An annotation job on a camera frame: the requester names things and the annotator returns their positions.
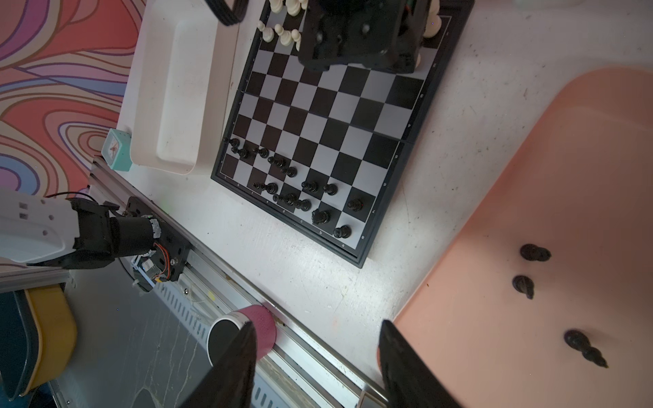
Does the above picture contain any black pawn on tray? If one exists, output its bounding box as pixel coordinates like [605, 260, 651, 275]
[520, 243, 552, 262]
[563, 329, 608, 368]
[512, 275, 535, 300]

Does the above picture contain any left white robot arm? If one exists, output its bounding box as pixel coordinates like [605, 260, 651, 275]
[1, 10, 448, 279]

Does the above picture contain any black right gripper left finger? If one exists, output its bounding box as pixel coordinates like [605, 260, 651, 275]
[180, 322, 257, 408]

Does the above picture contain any pink plastic tray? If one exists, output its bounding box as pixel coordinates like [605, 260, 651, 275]
[379, 67, 652, 407]

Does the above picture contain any black pink round speaker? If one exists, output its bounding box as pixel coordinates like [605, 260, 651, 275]
[206, 304, 278, 367]

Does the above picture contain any black white chess board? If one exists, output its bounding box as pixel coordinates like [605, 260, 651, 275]
[211, 1, 473, 266]

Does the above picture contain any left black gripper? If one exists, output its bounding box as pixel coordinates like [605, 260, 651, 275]
[299, 1, 431, 73]

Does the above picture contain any teal alarm clock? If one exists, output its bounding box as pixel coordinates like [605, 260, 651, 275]
[101, 129, 133, 172]

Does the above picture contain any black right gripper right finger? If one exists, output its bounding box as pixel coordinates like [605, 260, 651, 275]
[379, 320, 461, 408]

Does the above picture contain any yellow teal chair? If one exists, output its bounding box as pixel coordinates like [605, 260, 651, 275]
[1, 285, 78, 401]

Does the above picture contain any white plastic tray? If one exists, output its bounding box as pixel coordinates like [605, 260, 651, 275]
[119, 1, 238, 175]

